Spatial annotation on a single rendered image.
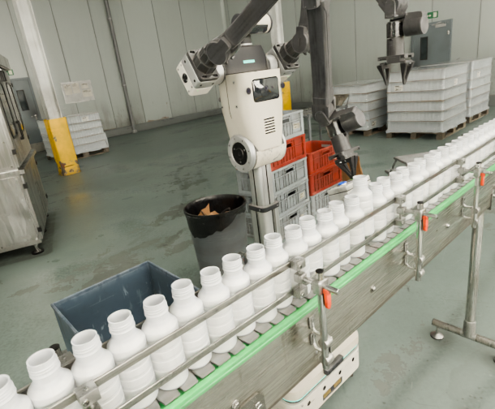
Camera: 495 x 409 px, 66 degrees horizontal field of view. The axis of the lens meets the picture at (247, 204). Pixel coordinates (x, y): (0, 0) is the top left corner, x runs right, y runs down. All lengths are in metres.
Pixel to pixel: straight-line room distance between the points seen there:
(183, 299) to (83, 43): 13.04
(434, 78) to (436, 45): 4.27
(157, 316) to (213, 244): 1.99
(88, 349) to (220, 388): 0.26
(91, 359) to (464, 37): 11.12
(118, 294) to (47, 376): 0.71
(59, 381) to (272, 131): 1.21
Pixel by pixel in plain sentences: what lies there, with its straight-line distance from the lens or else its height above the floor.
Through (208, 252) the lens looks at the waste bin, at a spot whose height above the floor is 0.35.
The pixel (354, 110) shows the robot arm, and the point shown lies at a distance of 1.27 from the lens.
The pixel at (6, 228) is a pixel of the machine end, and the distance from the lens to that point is 4.39.
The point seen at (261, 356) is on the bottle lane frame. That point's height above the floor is 0.96.
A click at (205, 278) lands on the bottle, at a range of 0.70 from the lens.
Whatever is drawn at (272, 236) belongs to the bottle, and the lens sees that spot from 0.83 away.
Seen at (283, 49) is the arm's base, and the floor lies 1.57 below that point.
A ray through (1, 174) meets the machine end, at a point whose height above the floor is 0.88.
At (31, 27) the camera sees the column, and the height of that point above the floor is 2.71.
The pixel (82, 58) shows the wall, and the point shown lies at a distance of 13.48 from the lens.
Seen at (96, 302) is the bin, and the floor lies 0.89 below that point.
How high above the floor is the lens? 1.50
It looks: 19 degrees down
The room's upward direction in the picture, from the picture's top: 7 degrees counter-clockwise
